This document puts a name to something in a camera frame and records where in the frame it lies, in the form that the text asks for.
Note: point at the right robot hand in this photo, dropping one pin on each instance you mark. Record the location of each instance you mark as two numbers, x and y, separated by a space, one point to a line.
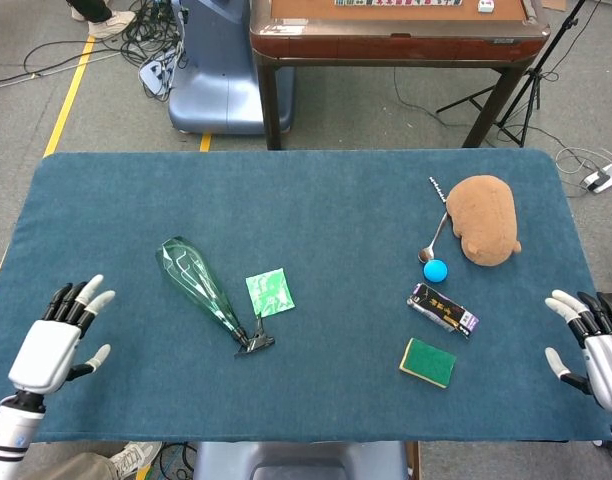
603 350

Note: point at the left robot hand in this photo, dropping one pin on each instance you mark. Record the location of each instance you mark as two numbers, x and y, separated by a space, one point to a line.
46 350

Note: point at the green plastic bottle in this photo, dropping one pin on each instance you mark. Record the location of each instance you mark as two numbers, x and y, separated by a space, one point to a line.
201 290

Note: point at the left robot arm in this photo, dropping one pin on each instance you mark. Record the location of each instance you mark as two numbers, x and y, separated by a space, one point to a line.
8 430

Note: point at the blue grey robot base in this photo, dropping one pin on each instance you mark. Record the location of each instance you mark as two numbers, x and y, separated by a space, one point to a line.
221 70

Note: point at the black tripod stand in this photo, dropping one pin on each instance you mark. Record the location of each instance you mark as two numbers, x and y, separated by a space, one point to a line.
531 85

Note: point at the white sneaker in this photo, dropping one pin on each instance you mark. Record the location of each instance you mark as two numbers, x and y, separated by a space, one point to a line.
135 457

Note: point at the black purple carton box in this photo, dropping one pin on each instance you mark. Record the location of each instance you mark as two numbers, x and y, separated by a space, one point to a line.
443 310

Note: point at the brown capybara plush toy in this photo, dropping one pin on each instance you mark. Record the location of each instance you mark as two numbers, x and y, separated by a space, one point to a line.
486 220

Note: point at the green yellow sponge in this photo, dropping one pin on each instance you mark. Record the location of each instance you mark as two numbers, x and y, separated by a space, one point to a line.
428 362

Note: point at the blue ball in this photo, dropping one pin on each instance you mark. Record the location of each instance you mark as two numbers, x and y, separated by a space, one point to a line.
435 270

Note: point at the metal spoon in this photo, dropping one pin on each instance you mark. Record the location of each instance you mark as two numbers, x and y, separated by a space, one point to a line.
433 242

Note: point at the green sachet packet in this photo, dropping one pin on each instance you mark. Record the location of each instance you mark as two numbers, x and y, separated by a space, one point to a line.
269 291

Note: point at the blue table cloth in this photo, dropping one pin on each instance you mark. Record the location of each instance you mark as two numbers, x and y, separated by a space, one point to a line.
306 310

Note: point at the grey robot torso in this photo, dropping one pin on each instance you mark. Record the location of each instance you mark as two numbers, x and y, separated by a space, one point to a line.
301 461

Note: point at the white power strip with plugs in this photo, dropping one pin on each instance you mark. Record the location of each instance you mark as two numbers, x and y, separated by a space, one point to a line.
158 70

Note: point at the person's white shoe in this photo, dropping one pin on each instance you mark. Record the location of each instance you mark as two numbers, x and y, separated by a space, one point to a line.
110 24

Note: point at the white mahjong tile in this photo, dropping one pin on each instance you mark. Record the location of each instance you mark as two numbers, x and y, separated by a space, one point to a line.
485 6

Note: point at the brown mahjong table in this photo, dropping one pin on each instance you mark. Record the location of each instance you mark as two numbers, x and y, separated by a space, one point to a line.
386 45

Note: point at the row of mahjong tiles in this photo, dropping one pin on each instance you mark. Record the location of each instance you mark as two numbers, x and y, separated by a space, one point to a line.
398 3

